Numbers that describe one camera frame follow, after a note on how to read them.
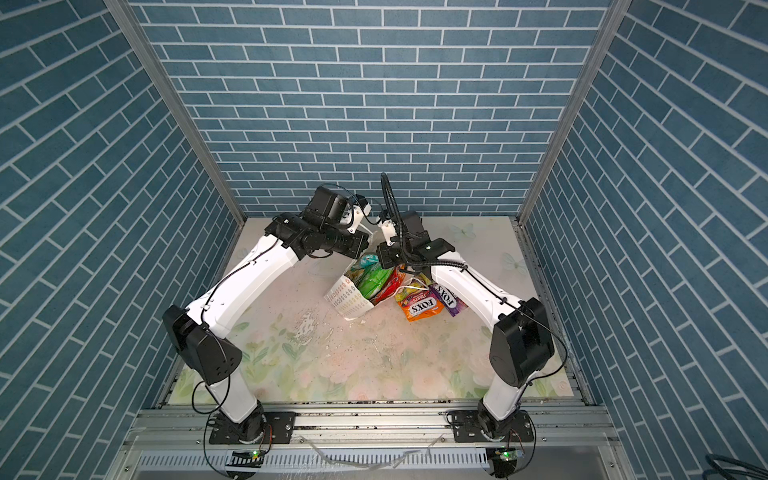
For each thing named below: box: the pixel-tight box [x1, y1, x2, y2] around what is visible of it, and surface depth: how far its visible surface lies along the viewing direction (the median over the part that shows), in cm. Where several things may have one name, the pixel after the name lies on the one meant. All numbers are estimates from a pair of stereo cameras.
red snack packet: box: [371, 266, 404, 305], surface depth 82 cm
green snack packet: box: [346, 263, 393, 299], surface depth 84 cm
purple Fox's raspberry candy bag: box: [428, 284, 469, 317], surface depth 97 cm
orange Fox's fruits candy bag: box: [398, 290, 445, 322], surface depth 96 cm
